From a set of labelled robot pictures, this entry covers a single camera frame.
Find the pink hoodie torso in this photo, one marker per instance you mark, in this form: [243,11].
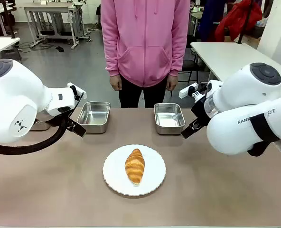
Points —
[145,42]

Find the black trousers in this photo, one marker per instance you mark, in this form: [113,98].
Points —
[131,97]

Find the steel rectangular container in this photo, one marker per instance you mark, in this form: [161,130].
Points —
[93,116]
[42,126]
[169,118]

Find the person's left forearm pink sleeve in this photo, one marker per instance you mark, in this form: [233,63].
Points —
[179,54]

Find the white scalloped plate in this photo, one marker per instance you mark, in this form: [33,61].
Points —
[114,171]

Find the person's right hand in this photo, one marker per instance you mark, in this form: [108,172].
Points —
[115,83]

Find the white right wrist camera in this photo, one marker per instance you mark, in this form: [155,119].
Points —
[184,92]

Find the person's right forearm pink sleeve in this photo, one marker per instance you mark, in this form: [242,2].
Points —
[110,57]

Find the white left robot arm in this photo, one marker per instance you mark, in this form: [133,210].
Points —
[12,99]

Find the golden croissant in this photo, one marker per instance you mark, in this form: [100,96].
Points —
[135,166]

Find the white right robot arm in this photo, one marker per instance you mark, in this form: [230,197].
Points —
[237,95]

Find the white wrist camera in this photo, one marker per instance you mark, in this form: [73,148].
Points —
[83,93]
[184,92]

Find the black folding chair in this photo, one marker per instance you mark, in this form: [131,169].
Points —
[189,64]

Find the black clamp pole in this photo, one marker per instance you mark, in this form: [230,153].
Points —
[246,21]
[9,23]

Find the person's left hand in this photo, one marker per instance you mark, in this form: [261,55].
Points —
[172,83]

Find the dark blue garment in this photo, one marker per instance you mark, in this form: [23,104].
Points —
[209,19]

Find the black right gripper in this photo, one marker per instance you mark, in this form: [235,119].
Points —
[202,111]

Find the grey metal desk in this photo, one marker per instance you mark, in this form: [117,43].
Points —
[48,9]

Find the black floor pedal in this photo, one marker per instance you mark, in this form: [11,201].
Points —
[59,49]

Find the large white table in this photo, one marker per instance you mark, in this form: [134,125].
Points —
[226,54]

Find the red jacket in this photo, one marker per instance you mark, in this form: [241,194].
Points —
[237,19]

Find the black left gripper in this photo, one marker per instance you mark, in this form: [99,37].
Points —
[70,122]

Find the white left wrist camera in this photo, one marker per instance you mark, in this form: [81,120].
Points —
[83,93]

